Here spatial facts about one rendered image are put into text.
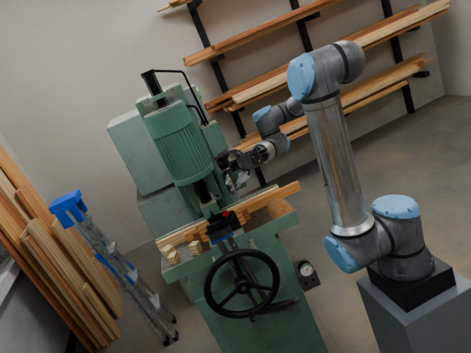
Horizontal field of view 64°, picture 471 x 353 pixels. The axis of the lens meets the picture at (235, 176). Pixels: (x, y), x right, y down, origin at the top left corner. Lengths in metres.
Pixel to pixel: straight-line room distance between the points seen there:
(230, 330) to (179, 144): 0.84
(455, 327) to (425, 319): 0.15
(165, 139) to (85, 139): 2.51
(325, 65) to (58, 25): 3.13
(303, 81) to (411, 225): 0.63
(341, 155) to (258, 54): 3.00
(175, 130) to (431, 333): 1.17
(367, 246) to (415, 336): 0.39
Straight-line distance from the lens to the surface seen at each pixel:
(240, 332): 1.78
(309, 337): 1.91
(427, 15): 4.36
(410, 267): 1.47
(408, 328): 1.49
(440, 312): 1.55
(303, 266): 1.61
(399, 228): 1.37
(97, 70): 3.87
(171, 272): 1.57
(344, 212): 1.24
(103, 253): 2.39
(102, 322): 3.04
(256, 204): 1.67
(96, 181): 4.01
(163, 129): 1.45
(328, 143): 1.13
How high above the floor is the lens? 1.63
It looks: 20 degrees down
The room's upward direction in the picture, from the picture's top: 23 degrees counter-clockwise
